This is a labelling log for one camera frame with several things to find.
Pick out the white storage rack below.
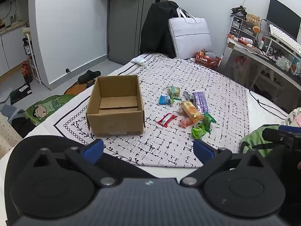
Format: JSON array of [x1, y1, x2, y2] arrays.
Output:
[[24, 27, 44, 85]]

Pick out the black cable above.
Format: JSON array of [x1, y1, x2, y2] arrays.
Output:
[[249, 89, 288, 119]]

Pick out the orange bread packet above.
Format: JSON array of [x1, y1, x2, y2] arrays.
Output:
[[178, 100, 205, 124]]

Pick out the red plastic basket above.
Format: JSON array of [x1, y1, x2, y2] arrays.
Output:
[[194, 52, 222, 70]]

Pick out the dark bundle on organizer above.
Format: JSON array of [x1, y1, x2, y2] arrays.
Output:
[[230, 5, 247, 17]]

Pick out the green cloth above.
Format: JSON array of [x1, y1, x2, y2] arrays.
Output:
[[240, 125, 283, 157]]

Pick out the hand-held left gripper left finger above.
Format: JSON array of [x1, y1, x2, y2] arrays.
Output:
[[32, 139, 119, 189]]

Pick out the black slippers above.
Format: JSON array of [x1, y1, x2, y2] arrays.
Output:
[[78, 70, 101, 84]]

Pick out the white kitchen cabinet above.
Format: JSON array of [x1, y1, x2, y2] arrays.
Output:
[[0, 21, 30, 78]]

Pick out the green candy packet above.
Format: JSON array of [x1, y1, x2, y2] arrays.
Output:
[[201, 112, 217, 132], [191, 123, 207, 139]]

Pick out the grey door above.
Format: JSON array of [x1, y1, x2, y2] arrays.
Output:
[[107, 0, 165, 65]]

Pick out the white drawstring pouch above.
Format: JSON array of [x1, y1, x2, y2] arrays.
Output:
[[130, 57, 151, 70]]

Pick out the green cartoon rug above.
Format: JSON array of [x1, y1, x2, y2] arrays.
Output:
[[25, 78, 97, 125]]

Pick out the black flat bag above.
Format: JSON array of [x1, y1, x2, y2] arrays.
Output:
[[10, 83, 33, 105]]

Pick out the blue snack packet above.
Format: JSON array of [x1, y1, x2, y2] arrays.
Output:
[[159, 95, 173, 105]]

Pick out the purple snack packet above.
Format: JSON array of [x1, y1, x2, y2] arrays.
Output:
[[192, 90, 209, 114]]

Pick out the white laptop bag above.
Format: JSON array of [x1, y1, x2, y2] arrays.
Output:
[[168, 7, 212, 60]]

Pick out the brown cardboard box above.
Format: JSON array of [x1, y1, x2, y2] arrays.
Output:
[[85, 75, 146, 137]]

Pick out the black spray bottle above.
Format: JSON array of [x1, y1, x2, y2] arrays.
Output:
[[22, 38, 32, 56]]

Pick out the black monitor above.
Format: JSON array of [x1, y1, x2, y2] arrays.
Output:
[[267, 0, 301, 40]]

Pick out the white black-patterned blanket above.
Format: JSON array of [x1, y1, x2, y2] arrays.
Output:
[[45, 53, 250, 169]]

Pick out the grey cloth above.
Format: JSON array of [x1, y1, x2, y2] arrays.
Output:
[[0, 88, 13, 103]]

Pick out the white desk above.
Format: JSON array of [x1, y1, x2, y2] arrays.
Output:
[[221, 38, 301, 113]]

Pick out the cookie packet with teal band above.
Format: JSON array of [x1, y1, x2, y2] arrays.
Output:
[[167, 85, 182, 99]]

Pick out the black jacket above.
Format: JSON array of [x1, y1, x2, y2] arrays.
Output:
[[139, 1, 180, 58]]

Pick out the grey drawer organizer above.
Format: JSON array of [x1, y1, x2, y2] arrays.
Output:
[[229, 16, 258, 38]]

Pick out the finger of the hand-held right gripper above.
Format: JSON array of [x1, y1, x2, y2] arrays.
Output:
[[279, 125, 301, 134], [262, 127, 295, 147]]

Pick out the dark cloth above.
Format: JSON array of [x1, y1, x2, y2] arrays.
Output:
[[11, 116, 36, 138]]

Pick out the red striped snack packet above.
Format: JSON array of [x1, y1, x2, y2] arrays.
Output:
[[157, 113, 178, 126]]

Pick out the white keyboard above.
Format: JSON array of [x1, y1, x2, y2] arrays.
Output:
[[269, 25, 301, 58]]

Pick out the white desk shelf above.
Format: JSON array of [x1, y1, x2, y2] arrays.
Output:
[[261, 35, 301, 71]]

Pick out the red white roller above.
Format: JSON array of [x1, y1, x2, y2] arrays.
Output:
[[228, 34, 254, 49]]

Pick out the white stool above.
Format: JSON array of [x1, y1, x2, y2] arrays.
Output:
[[249, 68, 285, 99]]

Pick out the printed pillow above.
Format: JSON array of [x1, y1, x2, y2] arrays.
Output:
[[281, 107, 301, 129]]

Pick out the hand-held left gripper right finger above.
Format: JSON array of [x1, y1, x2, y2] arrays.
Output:
[[180, 139, 267, 189]]

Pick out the beige dotted cloth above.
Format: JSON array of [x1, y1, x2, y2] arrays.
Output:
[[0, 112, 24, 151]]

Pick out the small wicker basket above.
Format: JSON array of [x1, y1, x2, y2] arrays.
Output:
[[246, 14, 260, 25]]

